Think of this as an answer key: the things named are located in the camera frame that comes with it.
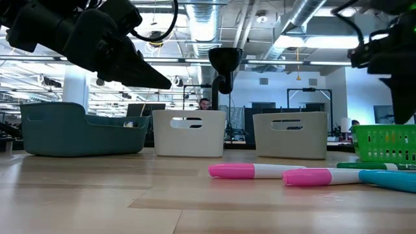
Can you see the grey plastic bin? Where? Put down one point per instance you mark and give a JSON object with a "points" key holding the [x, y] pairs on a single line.
{"points": [[289, 143]]}

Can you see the teal plastic bin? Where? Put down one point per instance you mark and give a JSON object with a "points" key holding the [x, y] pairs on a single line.
{"points": [[71, 139]]}

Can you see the black monitor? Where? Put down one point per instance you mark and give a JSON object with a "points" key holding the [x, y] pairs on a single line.
{"points": [[385, 113], [146, 109]]}

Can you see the silver ventilation duct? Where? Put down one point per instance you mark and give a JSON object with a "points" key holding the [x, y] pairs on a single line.
{"points": [[302, 13], [204, 29]]}

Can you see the round ceiling fixture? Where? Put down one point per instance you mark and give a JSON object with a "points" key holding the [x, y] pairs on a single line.
{"points": [[261, 18]]}

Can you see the white plastic bin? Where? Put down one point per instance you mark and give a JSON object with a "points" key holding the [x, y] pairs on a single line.
{"points": [[188, 143]]}

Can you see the person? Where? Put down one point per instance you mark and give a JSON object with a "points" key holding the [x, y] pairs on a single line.
{"points": [[355, 123], [204, 104]]}

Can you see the black ceiling camera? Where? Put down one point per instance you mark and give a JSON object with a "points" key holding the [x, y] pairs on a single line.
{"points": [[156, 35]]}

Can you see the yellow hanging tag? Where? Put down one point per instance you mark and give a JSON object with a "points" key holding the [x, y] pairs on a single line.
{"points": [[298, 74]]}

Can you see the thin black frame rig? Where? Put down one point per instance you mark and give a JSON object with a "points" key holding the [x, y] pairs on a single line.
{"points": [[308, 89], [195, 85]]}

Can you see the green Expo marker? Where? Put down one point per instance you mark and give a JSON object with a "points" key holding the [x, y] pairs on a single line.
{"points": [[373, 166]]}

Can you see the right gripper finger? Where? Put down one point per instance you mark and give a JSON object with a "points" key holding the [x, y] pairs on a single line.
{"points": [[404, 97]]}

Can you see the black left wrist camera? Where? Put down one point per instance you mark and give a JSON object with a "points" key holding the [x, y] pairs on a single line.
{"points": [[122, 14]]}

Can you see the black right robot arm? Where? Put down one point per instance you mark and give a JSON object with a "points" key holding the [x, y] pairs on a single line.
{"points": [[390, 5]]}

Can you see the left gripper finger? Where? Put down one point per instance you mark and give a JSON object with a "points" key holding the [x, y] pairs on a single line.
{"points": [[139, 71]]}

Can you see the light blue cap thin marker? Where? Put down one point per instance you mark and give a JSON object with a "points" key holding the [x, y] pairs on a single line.
{"points": [[390, 180]]}

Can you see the pink cap thin marker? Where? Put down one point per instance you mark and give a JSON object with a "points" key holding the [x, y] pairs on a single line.
{"points": [[312, 177], [247, 171]]}

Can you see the green mesh basket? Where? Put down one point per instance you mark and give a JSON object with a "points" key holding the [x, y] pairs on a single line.
{"points": [[383, 139]]}

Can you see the ceiling light strip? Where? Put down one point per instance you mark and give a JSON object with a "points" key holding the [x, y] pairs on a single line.
{"points": [[182, 59], [279, 61]]}

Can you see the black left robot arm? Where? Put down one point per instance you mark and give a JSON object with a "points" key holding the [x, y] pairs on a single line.
{"points": [[35, 26]]}

